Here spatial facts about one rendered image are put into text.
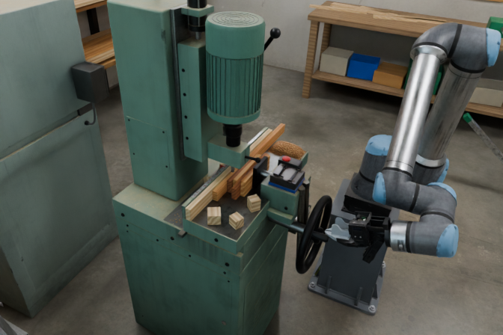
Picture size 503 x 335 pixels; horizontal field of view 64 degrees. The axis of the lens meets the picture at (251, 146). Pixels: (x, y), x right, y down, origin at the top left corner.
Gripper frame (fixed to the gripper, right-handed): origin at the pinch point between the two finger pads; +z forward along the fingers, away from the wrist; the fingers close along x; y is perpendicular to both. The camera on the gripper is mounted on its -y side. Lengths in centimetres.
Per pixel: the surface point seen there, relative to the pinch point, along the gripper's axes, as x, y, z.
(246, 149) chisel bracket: -7.0, 27.3, 27.5
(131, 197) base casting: 11, 16, 74
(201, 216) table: 14.7, 13.5, 37.1
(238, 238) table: 16.9, 8.3, 22.6
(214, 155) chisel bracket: -2.8, 26.9, 38.9
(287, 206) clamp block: -4.4, 6.0, 15.9
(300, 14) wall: -325, 26, 144
